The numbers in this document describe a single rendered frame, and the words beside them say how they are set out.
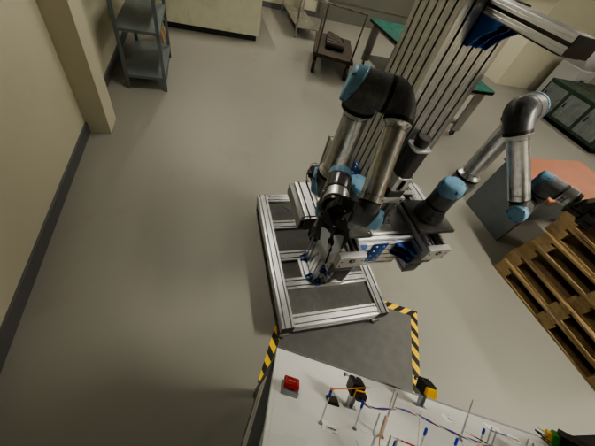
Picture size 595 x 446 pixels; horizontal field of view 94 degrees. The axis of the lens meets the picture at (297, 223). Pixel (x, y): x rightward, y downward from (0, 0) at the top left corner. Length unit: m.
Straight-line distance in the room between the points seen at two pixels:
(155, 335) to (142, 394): 0.34
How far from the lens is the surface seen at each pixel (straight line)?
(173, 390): 2.14
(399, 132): 0.96
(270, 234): 2.36
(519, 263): 3.60
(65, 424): 2.26
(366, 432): 1.04
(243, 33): 6.69
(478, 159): 1.56
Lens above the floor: 2.09
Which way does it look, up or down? 49 degrees down
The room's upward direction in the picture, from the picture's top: 19 degrees clockwise
